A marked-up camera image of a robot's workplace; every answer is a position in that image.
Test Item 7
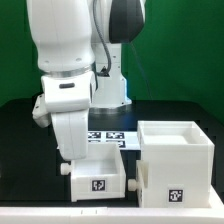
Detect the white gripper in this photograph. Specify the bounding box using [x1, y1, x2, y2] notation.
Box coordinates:
[51, 110, 89, 161]

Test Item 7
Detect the white marker tag plate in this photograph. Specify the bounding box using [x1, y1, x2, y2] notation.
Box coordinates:
[56, 130, 141, 151]

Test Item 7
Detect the white drawer box with knob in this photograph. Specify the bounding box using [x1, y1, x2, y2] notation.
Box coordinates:
[128, 160, 149, 208]

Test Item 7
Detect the large white drawer housing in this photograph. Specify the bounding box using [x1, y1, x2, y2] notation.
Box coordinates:
[137, 121, 214, 208]

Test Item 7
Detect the small white drawer box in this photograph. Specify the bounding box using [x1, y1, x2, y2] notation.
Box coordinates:
[60, 142, 126, 202]

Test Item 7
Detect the white L-shaped table fence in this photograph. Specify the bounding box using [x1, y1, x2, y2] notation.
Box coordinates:
[0, 188, 224, 224]

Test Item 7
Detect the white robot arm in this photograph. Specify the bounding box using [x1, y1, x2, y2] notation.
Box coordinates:
[26, 0, 146, 161]

